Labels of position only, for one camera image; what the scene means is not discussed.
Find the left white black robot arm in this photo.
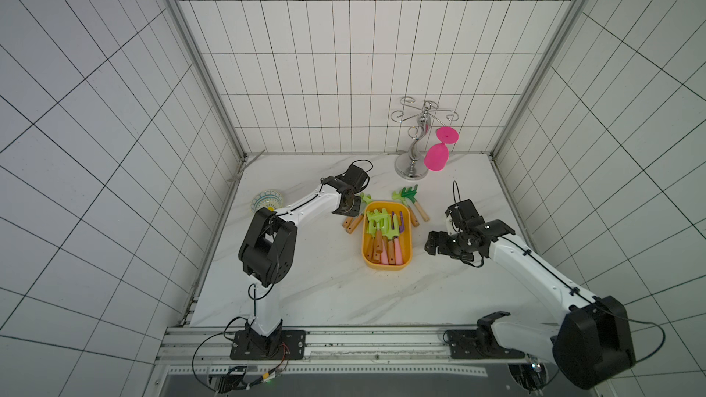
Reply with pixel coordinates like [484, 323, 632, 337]
[230, 162, 370, 360]

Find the light green fork wooden handle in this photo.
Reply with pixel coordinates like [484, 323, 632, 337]
[363, 226, 376, 262]

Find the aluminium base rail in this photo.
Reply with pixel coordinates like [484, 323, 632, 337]
[145, 325, 551, 396]

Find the pink plastic wine glass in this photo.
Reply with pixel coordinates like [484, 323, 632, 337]
[424, 127, 460, 172]

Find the patterned small bowl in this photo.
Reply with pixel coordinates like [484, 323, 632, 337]
[250, 189, 285, 213]

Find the light green leaf rake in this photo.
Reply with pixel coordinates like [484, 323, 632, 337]
[344, 213, 365, 235]
[359, 193, 372, 215]

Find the purple rake pink handle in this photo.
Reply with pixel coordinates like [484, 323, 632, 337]
[395, 211, 404, 266]
[380, 243, 389, 265]

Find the silver metal glass rack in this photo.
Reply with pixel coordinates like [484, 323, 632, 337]
[390, 96, 460, 181]

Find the dark green claw rake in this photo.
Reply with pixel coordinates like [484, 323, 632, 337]
[401, 185, 430, 222]

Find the yellow plastic storage box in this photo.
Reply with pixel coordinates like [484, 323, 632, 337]
[361, 201, 414, 271]

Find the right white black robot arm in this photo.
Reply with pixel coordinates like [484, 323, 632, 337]
[425, 200, 637, 390]

